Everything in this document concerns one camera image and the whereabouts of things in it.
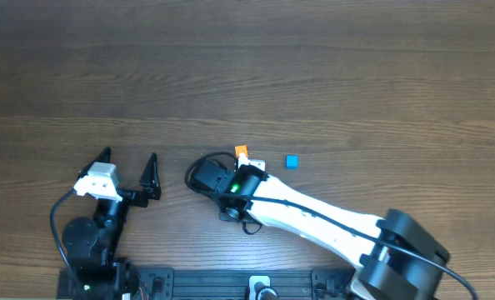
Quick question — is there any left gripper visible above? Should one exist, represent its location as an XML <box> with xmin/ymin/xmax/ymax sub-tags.
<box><xmin>78</xmin><ymin>146</ymin><xmax>163</xmax><ymax>208</ymax></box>

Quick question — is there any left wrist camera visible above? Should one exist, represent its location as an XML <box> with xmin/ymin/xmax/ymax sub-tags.
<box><xmin>72</xmin><ymin>162</ymin><xmax>123</xmax><ymax>203</ymax></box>

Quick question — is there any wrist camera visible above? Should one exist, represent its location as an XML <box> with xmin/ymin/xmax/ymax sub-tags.
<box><xmin>72</xmin><ymin>162</ymin><xmax>123</xmax><ymax>203</ymax></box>
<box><xmin>237</xmin><ymin>152</ymin><xmax>268</xmax><ymax>173</ymax></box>

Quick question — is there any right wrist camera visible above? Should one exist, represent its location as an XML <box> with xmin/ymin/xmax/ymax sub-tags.
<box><xmin>237</xmin><ymin>152</ymin><xmax>268</xmax><ymax>173</ymax></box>

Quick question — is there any mounting rail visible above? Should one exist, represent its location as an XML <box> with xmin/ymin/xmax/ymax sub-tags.
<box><xmin>57</xmin><ymin>267</ymin><xmax>357</xmax><ymax>300</ymax></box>

